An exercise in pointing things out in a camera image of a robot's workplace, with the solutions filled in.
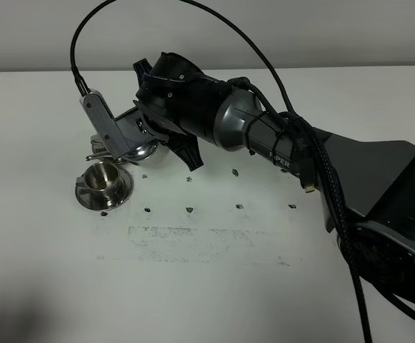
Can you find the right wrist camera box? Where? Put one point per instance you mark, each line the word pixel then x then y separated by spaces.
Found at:
pixel 120 134

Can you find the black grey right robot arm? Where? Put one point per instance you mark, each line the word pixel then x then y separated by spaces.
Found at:
pixel 377 180

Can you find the stainless steel teapot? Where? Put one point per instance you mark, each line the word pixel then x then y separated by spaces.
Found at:
pixel 148 155

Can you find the stainless steel saucer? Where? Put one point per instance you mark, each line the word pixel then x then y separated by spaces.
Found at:
pixel 102 203
pixel 99 152

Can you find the stainless steel teacup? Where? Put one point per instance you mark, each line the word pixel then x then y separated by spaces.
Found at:
pixel 96 140
pixel 101 178

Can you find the far stainless steel teacup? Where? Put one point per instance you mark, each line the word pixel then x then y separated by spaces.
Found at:
pixel 96 140

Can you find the far stainless steel saucer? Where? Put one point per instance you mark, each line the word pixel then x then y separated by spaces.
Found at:
pixel 99 152

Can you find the near stainless steel teacup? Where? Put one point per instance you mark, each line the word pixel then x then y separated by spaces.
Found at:
pixel 101 178

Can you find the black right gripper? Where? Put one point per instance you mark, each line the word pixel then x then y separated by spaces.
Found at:
pixel 179 97

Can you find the near stainless steel saucer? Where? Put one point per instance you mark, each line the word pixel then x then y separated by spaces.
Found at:
pixel 102 203

